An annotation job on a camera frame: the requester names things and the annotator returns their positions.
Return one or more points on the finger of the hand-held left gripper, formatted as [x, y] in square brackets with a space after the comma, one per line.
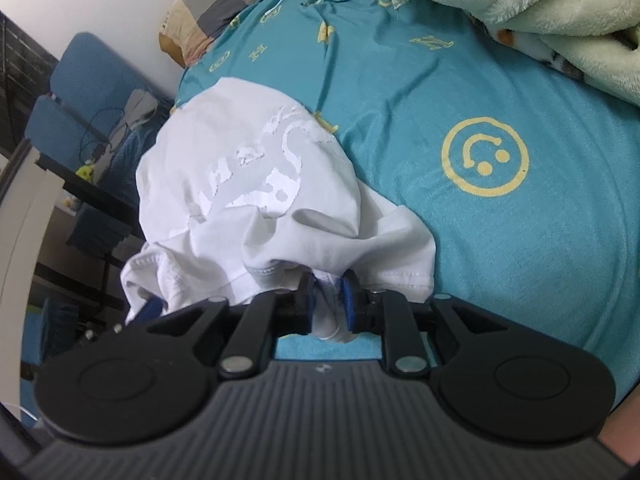
[148, 310]

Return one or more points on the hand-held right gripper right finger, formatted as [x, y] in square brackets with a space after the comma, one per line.
[349, 305]

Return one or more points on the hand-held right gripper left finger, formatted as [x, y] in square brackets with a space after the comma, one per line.
[307, 305]

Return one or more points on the white printed t-shirt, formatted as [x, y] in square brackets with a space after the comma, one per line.
[225, 160]

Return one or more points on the black desk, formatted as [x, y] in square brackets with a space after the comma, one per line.
[90, 195]

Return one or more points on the yellow toy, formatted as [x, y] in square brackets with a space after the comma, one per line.
[85, 173]

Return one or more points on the grey cloth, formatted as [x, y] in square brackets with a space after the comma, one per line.
[135, 115]

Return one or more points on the blue covered chair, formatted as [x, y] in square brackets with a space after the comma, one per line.
[75, 90]

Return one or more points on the brown pillow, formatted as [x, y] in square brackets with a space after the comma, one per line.
[172, 47]

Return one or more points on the teal printed bedsheet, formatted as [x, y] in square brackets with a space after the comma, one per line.
[500, 85]

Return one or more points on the window grille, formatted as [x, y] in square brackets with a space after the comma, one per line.
[20, 70]

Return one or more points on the checkered pillow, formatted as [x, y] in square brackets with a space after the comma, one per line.
[225, 0]

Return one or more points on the light green fleece blanket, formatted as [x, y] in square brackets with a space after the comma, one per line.
[550, 10]

